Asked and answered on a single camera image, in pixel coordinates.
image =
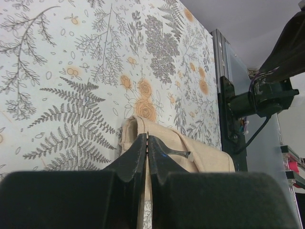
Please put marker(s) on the aluminium frame rail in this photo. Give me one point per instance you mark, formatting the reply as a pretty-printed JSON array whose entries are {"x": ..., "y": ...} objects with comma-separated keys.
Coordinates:
[{"x": 226, "y": 61}]

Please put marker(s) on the beige linen napkin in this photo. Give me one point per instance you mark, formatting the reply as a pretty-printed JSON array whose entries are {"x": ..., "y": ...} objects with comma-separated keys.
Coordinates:
[{"x": 190, "y": 152}]

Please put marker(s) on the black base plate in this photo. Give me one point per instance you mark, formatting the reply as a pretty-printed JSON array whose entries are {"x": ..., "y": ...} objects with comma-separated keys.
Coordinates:
[{"x": 232, "y": 138}]

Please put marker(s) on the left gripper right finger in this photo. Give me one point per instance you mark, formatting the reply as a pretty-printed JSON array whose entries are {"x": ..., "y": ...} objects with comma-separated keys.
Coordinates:
[{"x": 233, "y": 200}]

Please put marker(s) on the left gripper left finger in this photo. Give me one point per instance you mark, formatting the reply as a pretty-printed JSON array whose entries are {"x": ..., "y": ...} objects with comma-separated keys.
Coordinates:
[{"x": 110, "y": 198}]

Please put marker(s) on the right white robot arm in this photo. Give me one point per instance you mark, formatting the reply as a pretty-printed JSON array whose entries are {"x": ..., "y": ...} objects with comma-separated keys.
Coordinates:
[{"x": 270, "y": 91}]

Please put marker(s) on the floral tablecloth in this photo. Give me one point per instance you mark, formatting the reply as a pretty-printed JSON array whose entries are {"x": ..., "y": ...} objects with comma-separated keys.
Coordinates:
[{"x": 80, "y": 79}]

